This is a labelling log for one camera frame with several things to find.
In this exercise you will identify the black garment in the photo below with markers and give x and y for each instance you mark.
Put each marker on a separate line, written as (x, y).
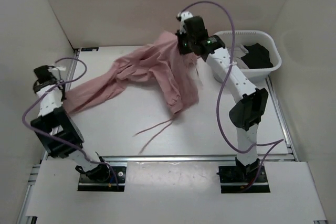
(258, 57)

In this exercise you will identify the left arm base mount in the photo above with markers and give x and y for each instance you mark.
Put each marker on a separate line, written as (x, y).
(102, 179)

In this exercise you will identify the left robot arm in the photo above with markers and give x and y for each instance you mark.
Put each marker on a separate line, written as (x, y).
(62, 139)

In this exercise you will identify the black label strip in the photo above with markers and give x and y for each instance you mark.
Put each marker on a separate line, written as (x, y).
(89, 49)

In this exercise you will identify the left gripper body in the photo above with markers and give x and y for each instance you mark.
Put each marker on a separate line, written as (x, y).
(63, 97)

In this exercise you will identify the white plastic basket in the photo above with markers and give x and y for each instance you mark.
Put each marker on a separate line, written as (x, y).
(248, 38)

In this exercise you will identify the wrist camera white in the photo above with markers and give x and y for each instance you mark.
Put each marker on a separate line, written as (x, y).
(58, 68)
(182, 16)

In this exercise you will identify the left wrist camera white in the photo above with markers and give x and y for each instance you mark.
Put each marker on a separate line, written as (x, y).
(58, 68)

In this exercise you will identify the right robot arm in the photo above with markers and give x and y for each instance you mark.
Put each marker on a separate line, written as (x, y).
(250, 101)

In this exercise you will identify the grey garment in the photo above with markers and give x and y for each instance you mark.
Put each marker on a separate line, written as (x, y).
(238, 51)

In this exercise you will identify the pink trousers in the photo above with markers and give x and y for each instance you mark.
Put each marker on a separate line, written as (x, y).
(159, 61)

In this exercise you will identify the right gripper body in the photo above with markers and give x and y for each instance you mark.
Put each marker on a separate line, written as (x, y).
(185, 43)

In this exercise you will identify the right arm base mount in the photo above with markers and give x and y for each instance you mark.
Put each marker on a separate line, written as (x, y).
(235, 179)

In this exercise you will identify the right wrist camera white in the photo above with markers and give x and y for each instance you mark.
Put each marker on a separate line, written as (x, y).
(182, 16)

